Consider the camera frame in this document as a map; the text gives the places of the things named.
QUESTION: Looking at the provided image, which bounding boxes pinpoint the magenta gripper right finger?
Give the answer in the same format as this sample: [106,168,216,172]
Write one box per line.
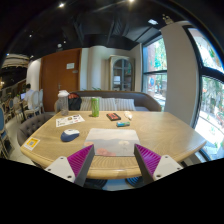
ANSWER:
[133,143,184,185]

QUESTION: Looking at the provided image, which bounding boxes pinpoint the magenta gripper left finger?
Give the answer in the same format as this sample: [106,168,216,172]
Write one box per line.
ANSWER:
[44,143,96,188]

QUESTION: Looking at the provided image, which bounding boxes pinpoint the blue and white computer mouse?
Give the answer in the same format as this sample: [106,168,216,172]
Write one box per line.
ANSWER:
[61,129,80,142]

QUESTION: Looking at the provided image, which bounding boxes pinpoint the printed mouse pad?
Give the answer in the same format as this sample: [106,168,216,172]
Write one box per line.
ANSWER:
[84,128,140,157]

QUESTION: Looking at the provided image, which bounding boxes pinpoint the printed menu leaflet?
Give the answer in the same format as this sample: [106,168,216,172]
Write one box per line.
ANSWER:
[56,115,84,127]

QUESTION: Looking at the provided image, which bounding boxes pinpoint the teal and orange small item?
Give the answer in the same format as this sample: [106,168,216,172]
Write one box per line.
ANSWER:
[116,122,130,127]

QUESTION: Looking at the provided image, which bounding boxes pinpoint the white crumpled wrapper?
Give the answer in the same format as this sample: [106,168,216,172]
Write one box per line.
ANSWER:
[124,111,133,120]

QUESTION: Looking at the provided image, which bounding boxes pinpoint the black and red small box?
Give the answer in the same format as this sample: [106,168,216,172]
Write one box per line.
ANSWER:
[106,113,121,121]

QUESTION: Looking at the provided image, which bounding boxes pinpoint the grey tufted armchair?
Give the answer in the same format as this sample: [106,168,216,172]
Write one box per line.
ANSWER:
[17,113,52,146]

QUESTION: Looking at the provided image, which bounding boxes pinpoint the striped cushion right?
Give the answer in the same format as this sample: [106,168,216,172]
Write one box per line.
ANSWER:
[115,98,135,111]

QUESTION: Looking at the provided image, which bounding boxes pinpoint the striped cushion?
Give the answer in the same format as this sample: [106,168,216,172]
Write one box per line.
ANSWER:
[115,98,135,111]
[80,97,117,111]

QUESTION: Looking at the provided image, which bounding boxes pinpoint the green drink can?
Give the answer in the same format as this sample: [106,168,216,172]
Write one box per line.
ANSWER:
[91,97,99,117]

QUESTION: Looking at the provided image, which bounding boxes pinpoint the black backpack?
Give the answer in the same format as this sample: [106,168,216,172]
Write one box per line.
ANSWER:
[68,93,82,111]

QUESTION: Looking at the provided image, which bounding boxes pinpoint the striped cushion left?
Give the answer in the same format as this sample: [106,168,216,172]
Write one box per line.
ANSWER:
[80,97,117,111]

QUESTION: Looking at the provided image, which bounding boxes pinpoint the clear plastic water bottle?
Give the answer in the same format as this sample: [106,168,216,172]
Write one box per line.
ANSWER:
[58,90,69,116]

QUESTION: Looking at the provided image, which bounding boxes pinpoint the white chair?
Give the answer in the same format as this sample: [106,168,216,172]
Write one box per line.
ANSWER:
[24,90,43,118]

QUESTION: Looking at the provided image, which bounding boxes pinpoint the blue chair at left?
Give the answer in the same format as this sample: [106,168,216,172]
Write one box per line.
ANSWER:
[0,105,11,159]

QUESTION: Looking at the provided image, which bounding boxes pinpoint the seated person in white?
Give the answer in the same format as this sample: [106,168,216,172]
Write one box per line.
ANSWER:
[23,83,33,110]

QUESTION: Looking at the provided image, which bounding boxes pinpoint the wooden door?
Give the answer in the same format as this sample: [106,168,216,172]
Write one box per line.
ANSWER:
[40,48,81,112]

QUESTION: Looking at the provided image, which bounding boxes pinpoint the arched glass cabinet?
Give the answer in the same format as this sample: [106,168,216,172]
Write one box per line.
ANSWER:
[109,55,135,91]

